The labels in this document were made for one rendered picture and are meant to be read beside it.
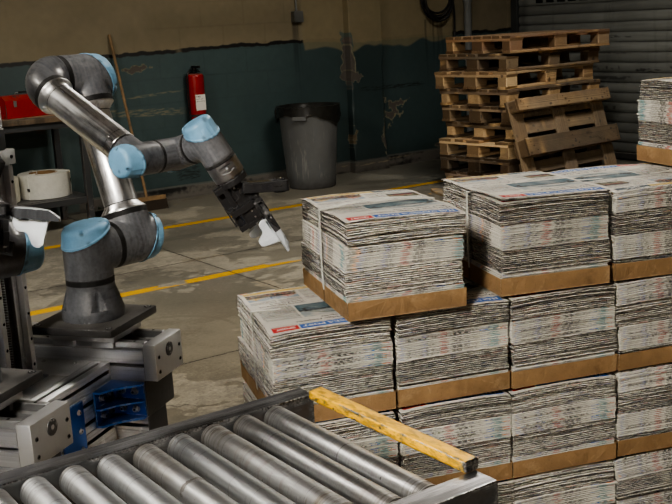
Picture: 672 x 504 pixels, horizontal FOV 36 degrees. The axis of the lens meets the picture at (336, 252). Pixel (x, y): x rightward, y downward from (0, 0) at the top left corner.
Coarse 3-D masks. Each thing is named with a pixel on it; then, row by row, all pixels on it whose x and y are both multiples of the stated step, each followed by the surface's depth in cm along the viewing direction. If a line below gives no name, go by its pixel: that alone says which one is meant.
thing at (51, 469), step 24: (240, 408) 190; (264, 408) 190; (288, 408) 193; (312, 408) 196; (144, 432) 181; (168, 432) 181; (192, 432) 182; (72, 456) 173; (96, 456) 172; (0, 480) 165; (24, 480) 165; (48, 480) 167
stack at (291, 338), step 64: (256, 320) 238; (320, 320) 233; (384, 320) 233; (448, 320) 239; (512, 320) 244; (576, 320) 249; (640, 320) 255; (256, 384) 247; (320, 384) 232; (384, 384) 237; (576, 384) 252; (640, 384) 258; (384, 448) 239; (512, 448) 252; (576, 448) 256
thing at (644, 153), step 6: (642, 150) 285; (648, 150) 282; (654, 150) 279; (660, 150) 277; (666, 150) 274; (642, 156) 285; (648, 156) 283; (654, 156) 280; (660, 156) 277; (666, 156) 275; (654, 162) 280; (660, 162) 278; (666, 162) 275
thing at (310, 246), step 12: (360, 192) 261; (372, 192) 260; (384, 192) 259; (396, 192) 259; (408, 192) 258; (312, 204) 248; (324, 204) 247; (336, 204) 247; (348, 204) 246; (312, 216) 249; (312, 228) 252; (312, 240) 252; (312, 252) 251; (312, 264) 252
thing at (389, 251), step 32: (352, 224) 224; (384, 224) 226; (416, 224) 228; (448, 224) 231; (352, 256) 226; (384, 256) 229; (416, 256) 230; (448, 256) 233; (352, 288) 227; (384, 288) 230; (416, 288) 232; (448, 288) 234
